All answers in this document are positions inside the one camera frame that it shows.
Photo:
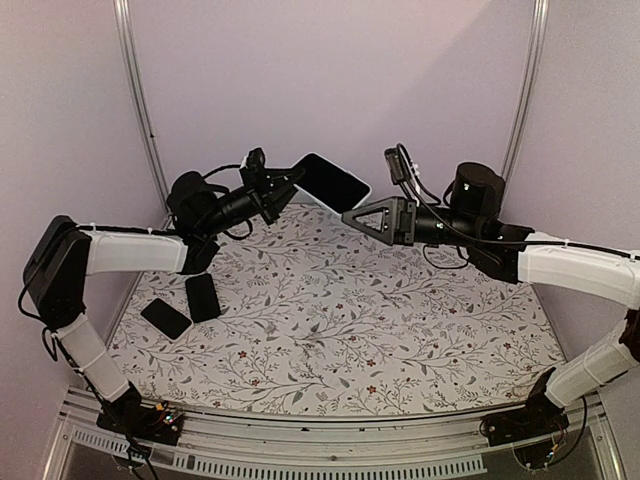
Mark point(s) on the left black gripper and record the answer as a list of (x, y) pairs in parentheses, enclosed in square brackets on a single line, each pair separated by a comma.
[(266, 191)]

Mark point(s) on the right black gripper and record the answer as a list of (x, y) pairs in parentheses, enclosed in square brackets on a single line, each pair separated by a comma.
[(398, 214)]

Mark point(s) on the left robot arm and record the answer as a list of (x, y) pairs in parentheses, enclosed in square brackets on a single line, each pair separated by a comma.
[(67, 253)]

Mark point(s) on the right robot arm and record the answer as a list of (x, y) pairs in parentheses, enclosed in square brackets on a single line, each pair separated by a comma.
[(518, 254)]

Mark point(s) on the black phone middle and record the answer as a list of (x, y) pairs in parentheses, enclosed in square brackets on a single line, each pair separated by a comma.
[(202, 298)]

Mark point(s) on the black phone with white edge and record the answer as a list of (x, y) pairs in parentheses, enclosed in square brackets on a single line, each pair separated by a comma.
[(166, 319)]

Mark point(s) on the floral patterned table mat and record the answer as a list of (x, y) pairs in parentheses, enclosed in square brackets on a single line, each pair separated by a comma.
[(318, 319)]

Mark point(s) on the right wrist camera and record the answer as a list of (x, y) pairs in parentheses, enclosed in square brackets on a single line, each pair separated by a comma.
[(401, 172)]

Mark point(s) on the left aluminium frame post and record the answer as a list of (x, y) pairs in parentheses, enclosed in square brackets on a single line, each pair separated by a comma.
[(124, 25)]

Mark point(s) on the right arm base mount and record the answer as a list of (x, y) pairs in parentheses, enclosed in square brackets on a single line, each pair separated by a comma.
[(524, 424)]

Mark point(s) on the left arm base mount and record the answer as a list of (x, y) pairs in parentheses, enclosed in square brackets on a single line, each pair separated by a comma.
[(159, 424)]

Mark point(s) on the front aluminium rail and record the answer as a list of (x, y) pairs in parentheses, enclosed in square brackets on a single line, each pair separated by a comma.
[(221, 444)]

